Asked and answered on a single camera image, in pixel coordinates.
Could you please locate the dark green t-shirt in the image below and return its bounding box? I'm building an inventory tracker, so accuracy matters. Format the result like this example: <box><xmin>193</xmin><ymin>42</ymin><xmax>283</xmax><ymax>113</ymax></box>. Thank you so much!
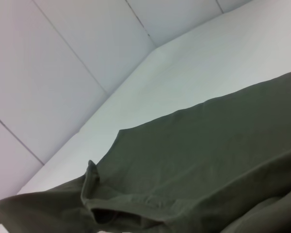
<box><xmin>0</xmin><ymin>70</ymin><xmax>291</xmax><ymax>233</ymax></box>

